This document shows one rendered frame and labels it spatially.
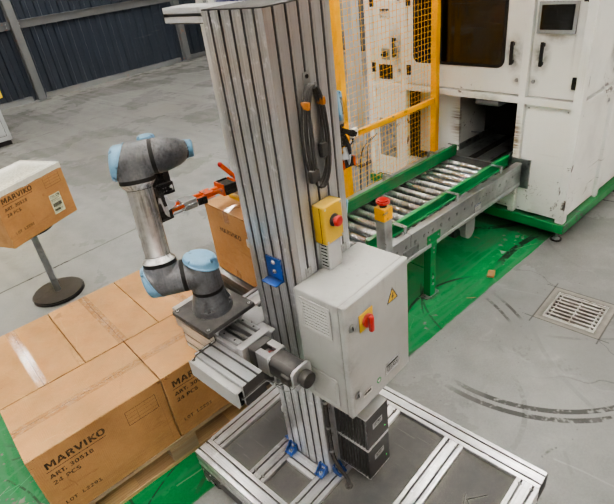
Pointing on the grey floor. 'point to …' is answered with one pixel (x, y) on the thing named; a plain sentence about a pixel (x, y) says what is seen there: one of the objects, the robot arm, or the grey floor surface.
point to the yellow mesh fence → (408, 83)
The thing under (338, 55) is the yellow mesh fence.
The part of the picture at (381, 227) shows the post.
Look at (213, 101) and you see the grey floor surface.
